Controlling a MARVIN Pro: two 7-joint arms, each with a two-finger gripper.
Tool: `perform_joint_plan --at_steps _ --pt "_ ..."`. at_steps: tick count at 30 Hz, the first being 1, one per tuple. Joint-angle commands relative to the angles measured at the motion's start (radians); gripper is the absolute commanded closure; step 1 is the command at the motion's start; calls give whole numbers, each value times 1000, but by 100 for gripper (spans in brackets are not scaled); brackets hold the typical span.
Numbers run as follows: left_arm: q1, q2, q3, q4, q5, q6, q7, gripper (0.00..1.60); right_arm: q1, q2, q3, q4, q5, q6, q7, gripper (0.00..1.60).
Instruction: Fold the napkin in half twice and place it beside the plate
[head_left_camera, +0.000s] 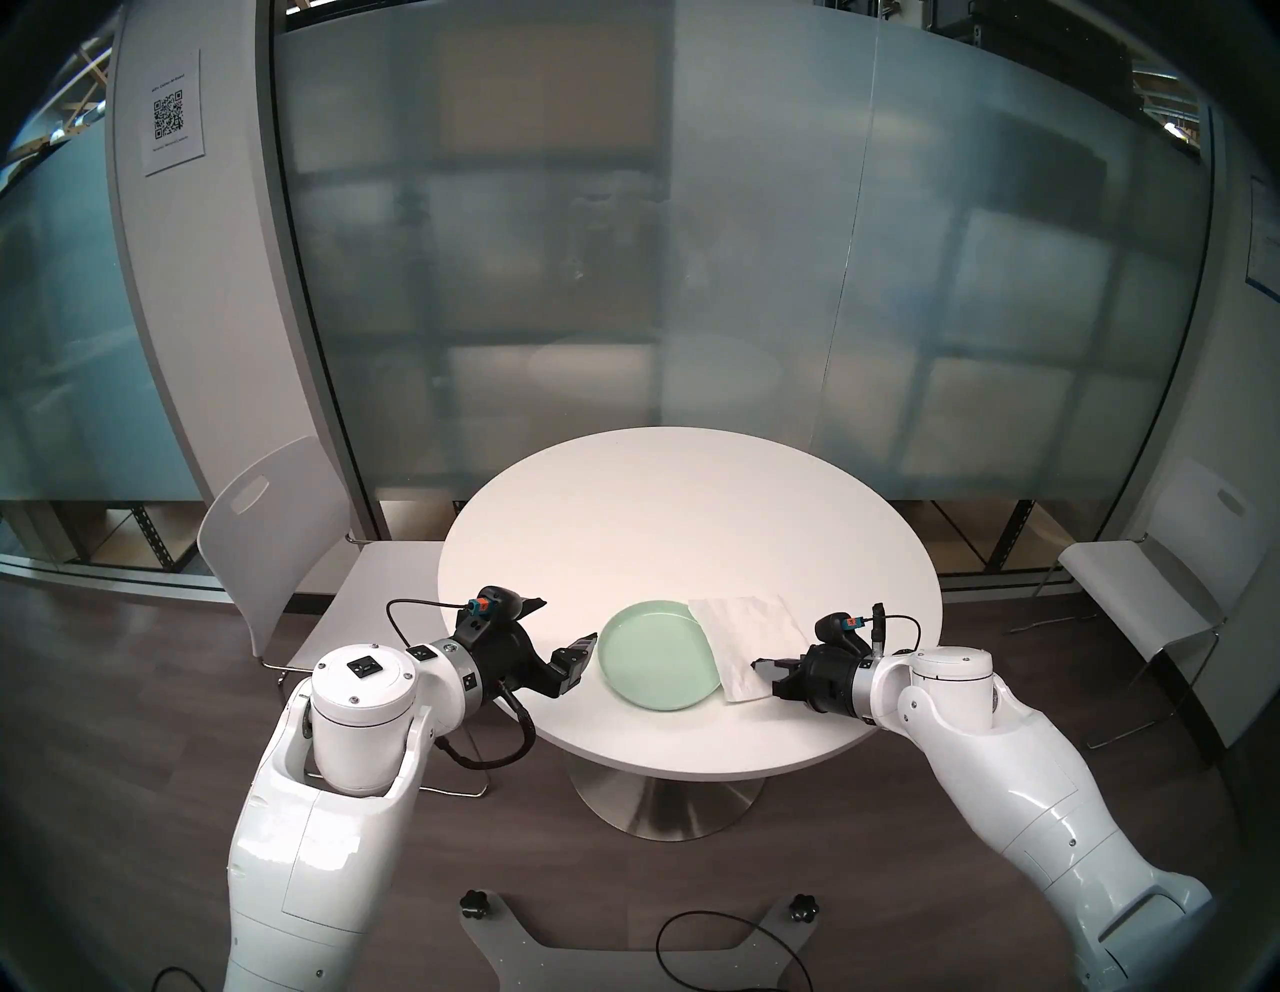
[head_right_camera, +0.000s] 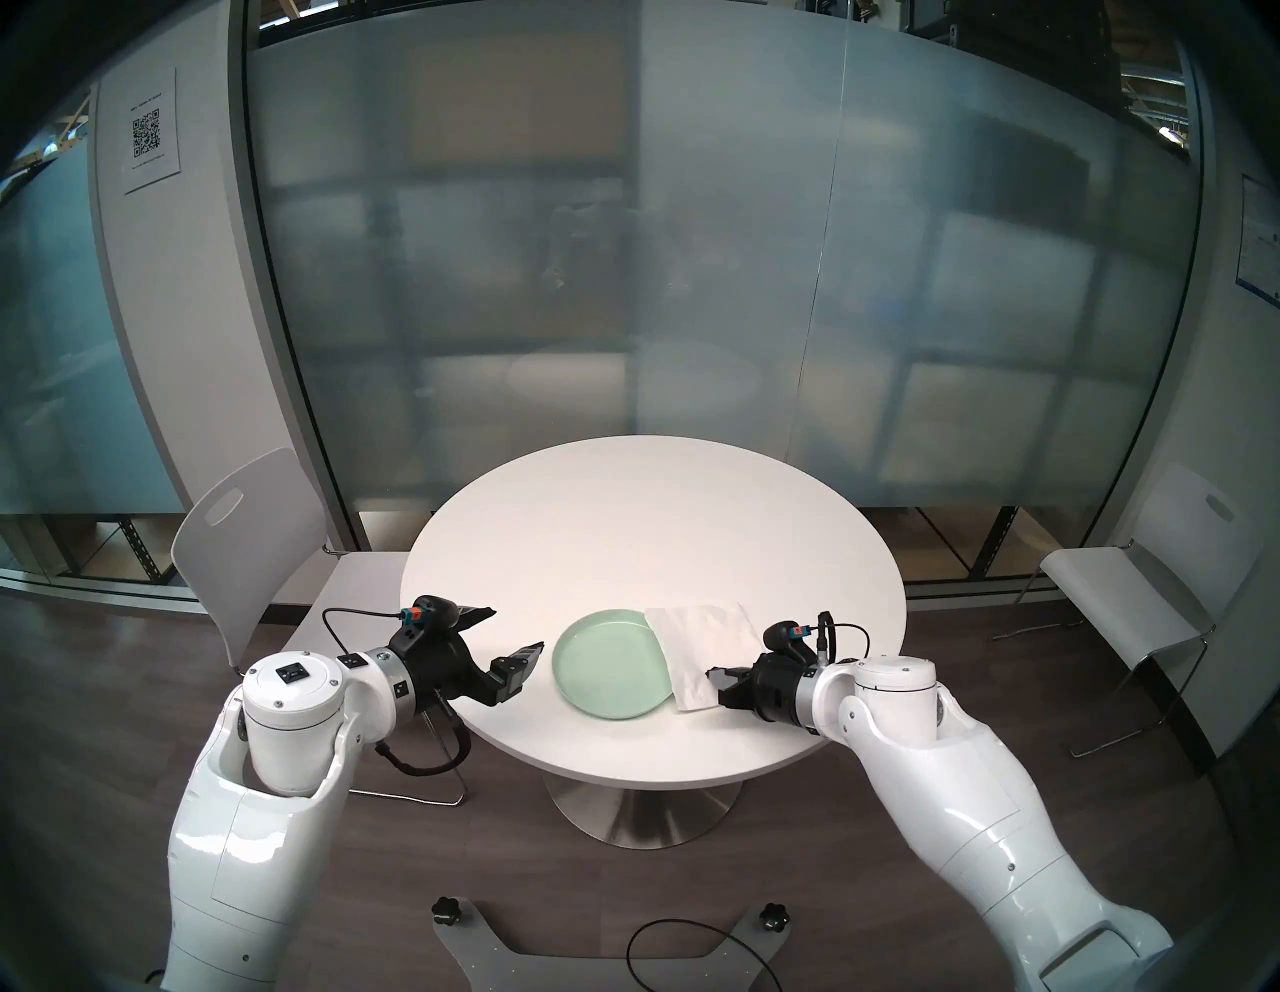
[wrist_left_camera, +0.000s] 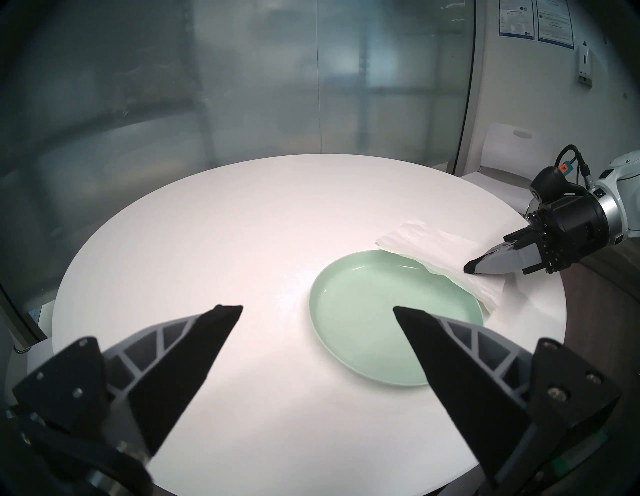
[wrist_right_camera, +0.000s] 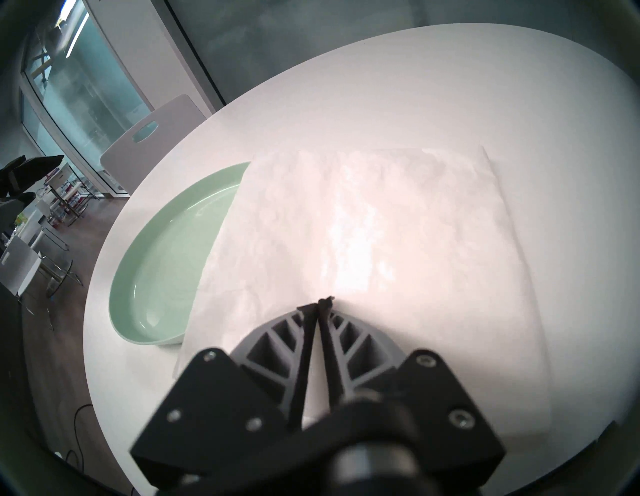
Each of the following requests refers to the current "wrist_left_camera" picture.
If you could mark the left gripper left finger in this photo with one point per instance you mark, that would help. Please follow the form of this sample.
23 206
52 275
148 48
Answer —
150 375

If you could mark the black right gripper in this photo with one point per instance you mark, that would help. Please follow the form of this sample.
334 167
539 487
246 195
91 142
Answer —
570 230

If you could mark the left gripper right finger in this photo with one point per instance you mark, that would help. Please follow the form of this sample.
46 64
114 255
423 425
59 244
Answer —
480 390

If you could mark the white paper napkin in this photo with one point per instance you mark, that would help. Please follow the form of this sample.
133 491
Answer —
440 255

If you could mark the pale green plate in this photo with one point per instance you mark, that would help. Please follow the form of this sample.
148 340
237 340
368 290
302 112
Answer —
370 320

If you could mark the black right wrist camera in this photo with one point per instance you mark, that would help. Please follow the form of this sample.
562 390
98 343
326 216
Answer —
550 182

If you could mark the white wall sanitizer dispenser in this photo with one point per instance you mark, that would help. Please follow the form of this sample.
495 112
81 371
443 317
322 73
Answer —
584 65

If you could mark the blue framed wall poster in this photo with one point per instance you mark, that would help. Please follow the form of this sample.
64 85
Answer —
555 22
516 17

